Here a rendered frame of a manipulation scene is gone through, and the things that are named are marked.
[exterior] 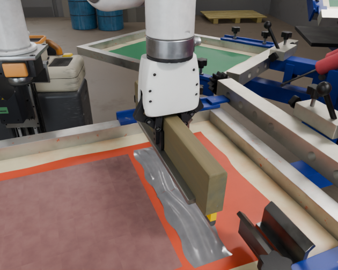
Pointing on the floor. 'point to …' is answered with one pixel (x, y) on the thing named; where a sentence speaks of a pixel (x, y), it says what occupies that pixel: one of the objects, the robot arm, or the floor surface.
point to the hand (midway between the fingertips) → (169, 135)
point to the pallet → (212, 15)
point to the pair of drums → (116, 21)
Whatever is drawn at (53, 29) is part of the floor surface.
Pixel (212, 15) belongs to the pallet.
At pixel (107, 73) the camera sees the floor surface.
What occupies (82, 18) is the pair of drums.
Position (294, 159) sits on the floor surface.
